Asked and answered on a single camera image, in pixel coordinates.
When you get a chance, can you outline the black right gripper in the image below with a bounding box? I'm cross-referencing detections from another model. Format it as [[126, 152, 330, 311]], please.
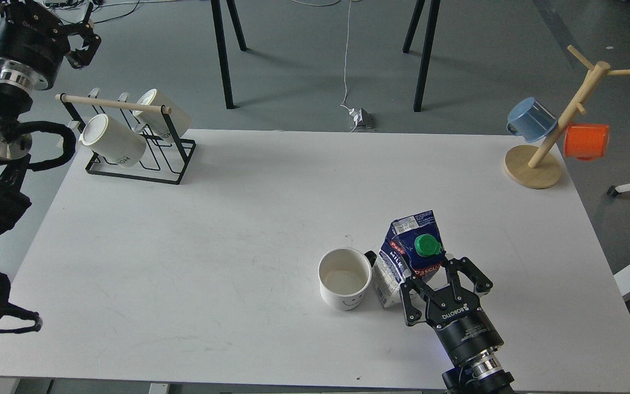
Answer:
[[399, 256, 504, 367]]

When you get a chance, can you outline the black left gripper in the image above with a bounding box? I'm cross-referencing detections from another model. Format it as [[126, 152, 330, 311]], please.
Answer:
[[0, 1, 102, 90]]

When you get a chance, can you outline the blue white milk carton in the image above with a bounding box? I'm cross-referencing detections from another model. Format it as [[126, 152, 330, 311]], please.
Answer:
[[372, 210, 447, 309]]

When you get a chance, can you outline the white smiley face mug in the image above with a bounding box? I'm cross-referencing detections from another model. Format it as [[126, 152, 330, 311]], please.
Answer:
[[317, 247, 372, 311]]

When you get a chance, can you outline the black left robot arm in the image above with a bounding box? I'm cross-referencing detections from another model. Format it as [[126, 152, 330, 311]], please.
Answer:
[[0, 1, 102, 235]]

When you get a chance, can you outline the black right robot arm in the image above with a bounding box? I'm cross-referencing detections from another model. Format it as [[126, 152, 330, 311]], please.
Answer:
[[399, 257, 515, 393]]

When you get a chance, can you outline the blue cup on tree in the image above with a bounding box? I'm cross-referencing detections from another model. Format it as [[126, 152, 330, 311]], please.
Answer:
[[506, 97, 558, 143]]

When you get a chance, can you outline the orange cup on tree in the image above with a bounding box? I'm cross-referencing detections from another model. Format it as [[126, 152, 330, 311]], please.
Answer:
[[563, 123, 610, 161]]

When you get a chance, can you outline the white mug front on rack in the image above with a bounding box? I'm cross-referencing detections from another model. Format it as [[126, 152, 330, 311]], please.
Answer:
[[80, 114, 147, 167]]

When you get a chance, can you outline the white mug on rack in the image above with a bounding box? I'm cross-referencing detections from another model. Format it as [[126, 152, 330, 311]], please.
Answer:
[[80, 114, 147, 167], [132, 88, 192, 143]]

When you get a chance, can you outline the white mug rear on rack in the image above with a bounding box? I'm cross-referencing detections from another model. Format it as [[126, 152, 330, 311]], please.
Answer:
[[132, 88, 192, 143]]

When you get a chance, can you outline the wooden mug tree stand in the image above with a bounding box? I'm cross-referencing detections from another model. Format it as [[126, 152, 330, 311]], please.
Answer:
[[504, 45, 630, 189]]

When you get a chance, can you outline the black table leg left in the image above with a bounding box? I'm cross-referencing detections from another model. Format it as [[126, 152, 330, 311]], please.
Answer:
[[209, 1, 248, 109]]

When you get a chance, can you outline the black table leg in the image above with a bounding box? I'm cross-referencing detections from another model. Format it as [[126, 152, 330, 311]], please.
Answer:
[[402, 1, 441, 113], [209, 1, 248, 109]]

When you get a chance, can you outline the grey crumpled object on floor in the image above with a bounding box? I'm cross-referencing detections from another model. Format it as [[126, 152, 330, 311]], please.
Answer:
[[348, 107, 376, 132]]

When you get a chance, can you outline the black table leg right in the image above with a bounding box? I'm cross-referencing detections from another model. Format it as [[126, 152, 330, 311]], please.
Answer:
[[402, 1, 441, 113]]

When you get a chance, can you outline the black wire mug rack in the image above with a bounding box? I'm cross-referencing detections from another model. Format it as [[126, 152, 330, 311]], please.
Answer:
[[56, 89, 197, 185]]

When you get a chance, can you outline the white hanging cable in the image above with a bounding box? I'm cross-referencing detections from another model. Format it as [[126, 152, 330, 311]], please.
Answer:
[[292, 0, 360, 113]]

